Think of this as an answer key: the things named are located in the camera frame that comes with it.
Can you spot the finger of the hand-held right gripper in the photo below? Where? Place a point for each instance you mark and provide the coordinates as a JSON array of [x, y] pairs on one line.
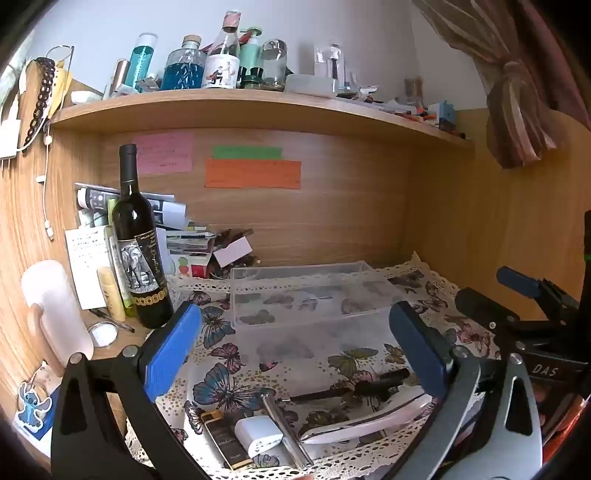
[[480, 307], [517, 278]]

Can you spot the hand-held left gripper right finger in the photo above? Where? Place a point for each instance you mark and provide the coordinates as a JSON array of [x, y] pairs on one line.
[[415, 350]]

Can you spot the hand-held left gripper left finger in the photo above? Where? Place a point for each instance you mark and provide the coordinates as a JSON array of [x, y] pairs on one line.
[[171, 351]]

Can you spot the black slim pen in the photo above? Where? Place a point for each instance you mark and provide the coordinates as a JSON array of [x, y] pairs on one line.
[[369, 385]]

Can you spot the white curved hair clip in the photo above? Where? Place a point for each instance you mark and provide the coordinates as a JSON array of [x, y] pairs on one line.
[[369, 417]]

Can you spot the black gold lighter box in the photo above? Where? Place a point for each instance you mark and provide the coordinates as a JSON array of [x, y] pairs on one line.
[[226, 441]]

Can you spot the white charger plug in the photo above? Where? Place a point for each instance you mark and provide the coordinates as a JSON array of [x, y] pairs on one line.
[[256, 434]]

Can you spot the clear plastic storage box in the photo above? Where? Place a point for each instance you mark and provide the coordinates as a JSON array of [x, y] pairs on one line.
[[300, 318]]

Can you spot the silver metal tube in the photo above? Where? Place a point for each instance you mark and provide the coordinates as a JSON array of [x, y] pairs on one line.
[[286, 434]]

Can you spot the butterfly print lace tablecloth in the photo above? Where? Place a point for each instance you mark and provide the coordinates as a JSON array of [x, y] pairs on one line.
[[231, 369]]

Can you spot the black ballpoint pen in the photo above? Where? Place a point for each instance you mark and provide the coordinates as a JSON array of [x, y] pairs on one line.
[[113, 321]]

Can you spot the small round mirror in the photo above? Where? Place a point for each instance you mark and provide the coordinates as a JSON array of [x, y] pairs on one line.
[[102, 334]]

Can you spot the pale yellow tube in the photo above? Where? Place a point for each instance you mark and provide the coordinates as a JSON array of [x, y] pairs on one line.
[[111, 295]]

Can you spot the pile of papers and booklets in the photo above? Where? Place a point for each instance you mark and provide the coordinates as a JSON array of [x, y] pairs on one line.
[[184, 240]]

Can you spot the white blank card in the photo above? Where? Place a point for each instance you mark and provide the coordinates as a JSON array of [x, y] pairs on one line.
[[233, 252]]

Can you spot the green and white tube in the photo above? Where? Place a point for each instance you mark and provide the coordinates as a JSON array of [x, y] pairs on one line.
[[115, 249]]

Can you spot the white plastic bottle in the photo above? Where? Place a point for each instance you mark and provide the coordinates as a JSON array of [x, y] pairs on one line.
[[55, 314]]

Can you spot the white handwritten paper note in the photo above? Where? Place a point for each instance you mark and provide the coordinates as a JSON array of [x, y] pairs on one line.
[[85, 263]]

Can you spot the dark wine bottle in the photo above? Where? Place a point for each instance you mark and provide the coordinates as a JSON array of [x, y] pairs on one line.
[[138, 221]]

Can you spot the blue cartoon sticker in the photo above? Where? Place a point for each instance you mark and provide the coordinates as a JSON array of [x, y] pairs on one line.
[[32, 408]]

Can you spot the white dotted rolled tube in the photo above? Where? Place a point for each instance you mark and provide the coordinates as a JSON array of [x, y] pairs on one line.
[[97, 198]]

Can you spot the brown tied curtain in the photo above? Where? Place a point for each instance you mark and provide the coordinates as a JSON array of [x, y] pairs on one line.
[[517, 101]]

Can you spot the orange sticky note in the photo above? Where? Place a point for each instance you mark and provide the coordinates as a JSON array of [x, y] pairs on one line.
[[251, 174]]

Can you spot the pink sticky note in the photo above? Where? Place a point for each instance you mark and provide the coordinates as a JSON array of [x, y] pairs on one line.
[[161, 152]]

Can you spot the green sticky note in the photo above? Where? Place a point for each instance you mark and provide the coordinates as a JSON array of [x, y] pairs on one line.
[[247, 153]]

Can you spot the reed diffuser jar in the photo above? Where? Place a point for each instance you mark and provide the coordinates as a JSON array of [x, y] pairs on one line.
[[413, 92]]

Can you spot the wooden shelf board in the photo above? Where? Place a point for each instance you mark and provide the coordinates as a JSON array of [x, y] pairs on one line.
[[231, 108]]

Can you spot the white power adapter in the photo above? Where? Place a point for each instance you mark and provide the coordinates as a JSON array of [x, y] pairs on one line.
[[9, 138]]

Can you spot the white flat box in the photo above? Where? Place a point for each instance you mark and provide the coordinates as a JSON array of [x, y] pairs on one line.
[[311, 85]]

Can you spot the silver metal can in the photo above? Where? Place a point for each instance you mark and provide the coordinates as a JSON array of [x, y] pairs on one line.
[[121, 76]]

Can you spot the clear acrylic display case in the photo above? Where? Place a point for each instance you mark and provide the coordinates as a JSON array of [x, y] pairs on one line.
[[333, 62]]

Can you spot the glass bottle with blue liquid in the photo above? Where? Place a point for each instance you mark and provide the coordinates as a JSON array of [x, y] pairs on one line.
[[184, 67]]

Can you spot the teal tall bottle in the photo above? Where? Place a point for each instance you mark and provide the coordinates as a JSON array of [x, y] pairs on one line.
[[143, 60]]

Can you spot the white label glass bottle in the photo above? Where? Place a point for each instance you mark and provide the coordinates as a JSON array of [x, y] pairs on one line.
[[224, 62]]

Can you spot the mint green pump bottle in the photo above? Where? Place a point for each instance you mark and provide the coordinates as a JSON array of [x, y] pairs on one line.
[[250, 57]]

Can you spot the clear glass globe bottle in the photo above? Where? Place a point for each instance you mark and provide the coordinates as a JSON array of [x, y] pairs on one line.
[[273, 62]]

